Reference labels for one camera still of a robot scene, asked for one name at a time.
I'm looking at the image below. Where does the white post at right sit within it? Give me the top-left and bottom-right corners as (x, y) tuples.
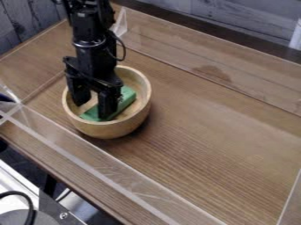
(290, 18), (301, 50)

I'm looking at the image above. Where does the black cable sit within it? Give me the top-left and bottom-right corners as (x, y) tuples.
(0, 190), (37, 225)

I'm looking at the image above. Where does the green rectangular block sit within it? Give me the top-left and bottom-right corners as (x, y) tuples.
(81, 85), (137, 122)

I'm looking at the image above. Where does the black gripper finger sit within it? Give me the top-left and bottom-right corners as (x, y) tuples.
(66, 76), (93, 106)
(98, 88), (122, 120)

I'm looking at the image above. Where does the clear acrylic corner bracket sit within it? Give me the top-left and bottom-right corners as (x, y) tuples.
(112, 7), (129, 38)

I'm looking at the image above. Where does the grey metal bracket with screw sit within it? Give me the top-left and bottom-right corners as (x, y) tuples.
(39, 192), (88, 225)

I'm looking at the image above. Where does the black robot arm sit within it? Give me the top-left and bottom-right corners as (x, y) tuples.
(63, 0), (126, 119)

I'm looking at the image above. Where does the clear acrylic front wall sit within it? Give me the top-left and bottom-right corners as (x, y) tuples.
(0, 85), (228, 225)

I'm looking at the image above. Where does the light wooden bowl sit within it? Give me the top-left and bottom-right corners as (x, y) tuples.
(62, 65), (152, 139)

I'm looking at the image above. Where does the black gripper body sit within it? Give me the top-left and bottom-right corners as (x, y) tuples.
(63, 40), (126, 96)

